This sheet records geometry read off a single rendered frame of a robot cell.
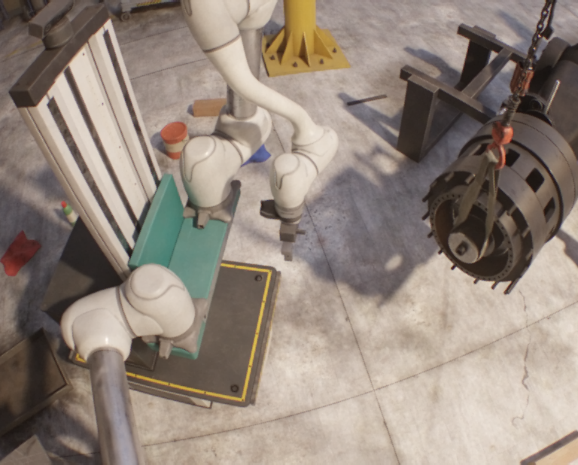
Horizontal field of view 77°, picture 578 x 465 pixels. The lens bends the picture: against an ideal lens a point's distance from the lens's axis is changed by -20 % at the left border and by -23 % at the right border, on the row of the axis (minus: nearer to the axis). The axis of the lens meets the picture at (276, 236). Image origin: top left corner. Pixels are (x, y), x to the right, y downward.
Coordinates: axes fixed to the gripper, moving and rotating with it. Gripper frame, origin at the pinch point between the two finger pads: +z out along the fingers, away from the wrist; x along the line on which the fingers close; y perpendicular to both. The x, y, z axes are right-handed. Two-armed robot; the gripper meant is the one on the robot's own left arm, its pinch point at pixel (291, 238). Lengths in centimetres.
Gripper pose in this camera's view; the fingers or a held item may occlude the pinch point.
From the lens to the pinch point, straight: 152.6
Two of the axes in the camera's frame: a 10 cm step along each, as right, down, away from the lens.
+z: 0.6, 5.5, 8.3
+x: 1.8, -8.2, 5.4
